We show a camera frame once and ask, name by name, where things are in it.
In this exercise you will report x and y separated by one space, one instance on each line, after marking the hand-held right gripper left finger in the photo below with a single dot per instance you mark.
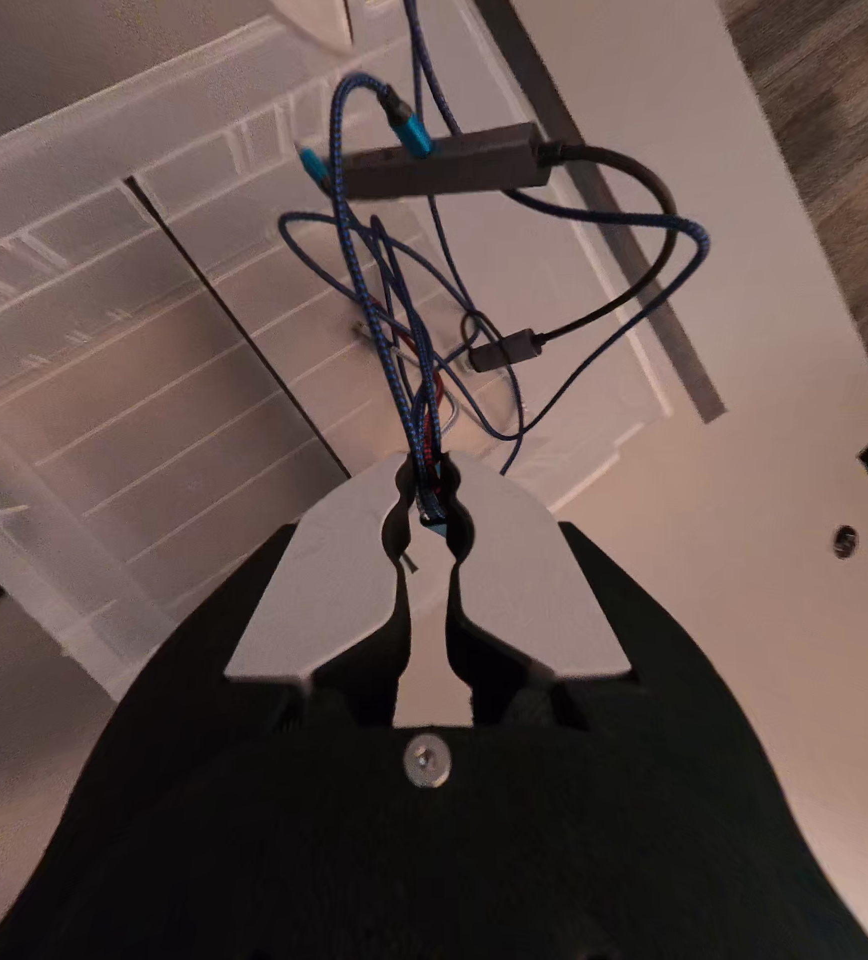
329 592

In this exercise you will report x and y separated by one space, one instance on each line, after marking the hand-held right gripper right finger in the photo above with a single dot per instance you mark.
539 592

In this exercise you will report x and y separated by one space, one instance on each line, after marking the clear plastic bin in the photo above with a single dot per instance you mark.
103 337

